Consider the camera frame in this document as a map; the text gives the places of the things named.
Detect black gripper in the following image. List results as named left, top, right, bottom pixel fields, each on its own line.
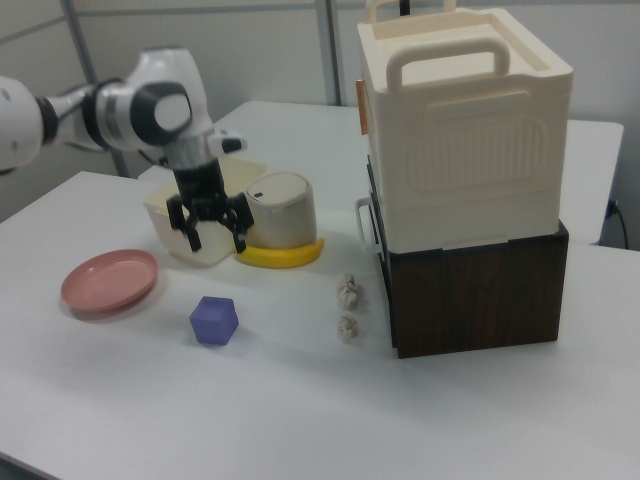
left=166, top=157, right=255, bottom=254

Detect purple cube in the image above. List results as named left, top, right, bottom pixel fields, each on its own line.
left=188, top=295, right=241, bottom=348

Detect cream open storage box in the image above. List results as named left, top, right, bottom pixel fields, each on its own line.
left=142, top=158, right=269, bottom=269

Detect small round lidded bin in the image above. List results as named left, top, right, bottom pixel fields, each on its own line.
left=242, top=171, right=319, bottom=252

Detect yellow banana toy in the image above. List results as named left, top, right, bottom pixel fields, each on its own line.
left=234, top=237, right=326, bottom=270

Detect pink plate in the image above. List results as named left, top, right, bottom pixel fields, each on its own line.
left=60, top=248, right=161, bottom=317

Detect small white garlic pieces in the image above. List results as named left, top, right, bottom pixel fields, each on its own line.
left=337, top=287, right=363, bottom=311

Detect cream plastic cabinet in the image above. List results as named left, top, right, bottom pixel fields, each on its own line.
left=355, top=0, right=574, bottom=252

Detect dark brown wooden drawer box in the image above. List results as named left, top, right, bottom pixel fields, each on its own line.
left=366, top=153, right=572, bottom=360

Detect white drawer handle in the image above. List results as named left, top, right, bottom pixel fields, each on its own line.
left=354, top=196, right=382, bottom=255

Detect copper cabinet door handle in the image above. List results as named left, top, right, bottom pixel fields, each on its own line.
left=355, top=78, right=373, bottom=137

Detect black cable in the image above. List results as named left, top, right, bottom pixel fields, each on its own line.
left=606, top=198, right=629, bottom=248

